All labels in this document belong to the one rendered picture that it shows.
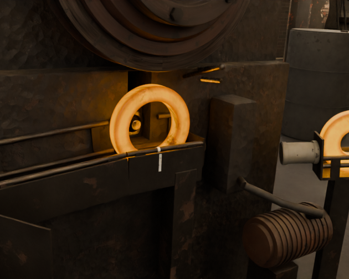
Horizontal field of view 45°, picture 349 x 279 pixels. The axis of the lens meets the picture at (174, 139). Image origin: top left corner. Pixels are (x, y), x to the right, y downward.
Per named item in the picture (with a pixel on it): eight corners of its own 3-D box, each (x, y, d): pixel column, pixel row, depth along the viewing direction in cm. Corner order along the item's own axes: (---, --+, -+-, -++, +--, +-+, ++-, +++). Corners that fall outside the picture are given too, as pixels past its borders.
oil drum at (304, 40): (262, 128, 378) (274, 26, 351) (307, 121, 409) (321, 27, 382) (315, 147, 330) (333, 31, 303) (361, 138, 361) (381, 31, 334)
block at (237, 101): (201, 181, 113) (207, 94, 106) (224, 176, 118) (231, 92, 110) (226, 196, 105) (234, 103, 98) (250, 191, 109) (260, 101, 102)
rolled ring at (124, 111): (192, 84, 93) (184, 82, 96) (115, 89, 84) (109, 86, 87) (188, 161, 99) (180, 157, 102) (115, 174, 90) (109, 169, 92)
